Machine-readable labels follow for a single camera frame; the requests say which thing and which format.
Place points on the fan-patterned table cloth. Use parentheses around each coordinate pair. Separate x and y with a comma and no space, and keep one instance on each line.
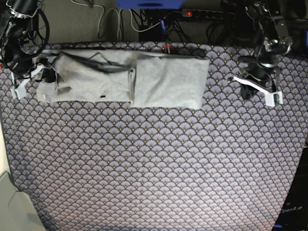
(230,166)

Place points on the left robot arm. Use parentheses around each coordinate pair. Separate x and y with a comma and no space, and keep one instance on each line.
(273,42)

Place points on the beige chair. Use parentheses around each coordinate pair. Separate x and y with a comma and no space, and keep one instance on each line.
(17,212)

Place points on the black power strip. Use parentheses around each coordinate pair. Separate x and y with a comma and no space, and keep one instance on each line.
(203,14)

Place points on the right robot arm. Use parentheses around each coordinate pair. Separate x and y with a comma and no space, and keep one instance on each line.
(21,21)

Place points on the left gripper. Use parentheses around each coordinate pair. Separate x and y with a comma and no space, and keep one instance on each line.
(262,69)

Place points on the black box under table edge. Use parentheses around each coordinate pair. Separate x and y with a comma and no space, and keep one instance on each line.
(155,34)

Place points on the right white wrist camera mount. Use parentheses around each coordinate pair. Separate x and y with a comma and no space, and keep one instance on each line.
(18,91)

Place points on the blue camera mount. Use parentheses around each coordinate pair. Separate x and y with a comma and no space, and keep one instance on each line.
(149,4)

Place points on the red table clamp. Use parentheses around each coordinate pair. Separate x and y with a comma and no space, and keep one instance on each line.
(167,48)

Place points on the light grey T-shirt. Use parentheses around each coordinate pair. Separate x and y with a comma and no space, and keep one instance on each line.
(143,79)

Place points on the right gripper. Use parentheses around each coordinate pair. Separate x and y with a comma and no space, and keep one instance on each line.
(21,64)

